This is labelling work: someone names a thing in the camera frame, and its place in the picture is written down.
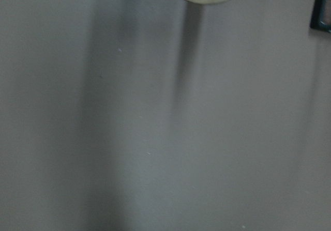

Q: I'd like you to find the black wire glass rack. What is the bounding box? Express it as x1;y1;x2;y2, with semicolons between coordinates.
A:
310;0;330;33

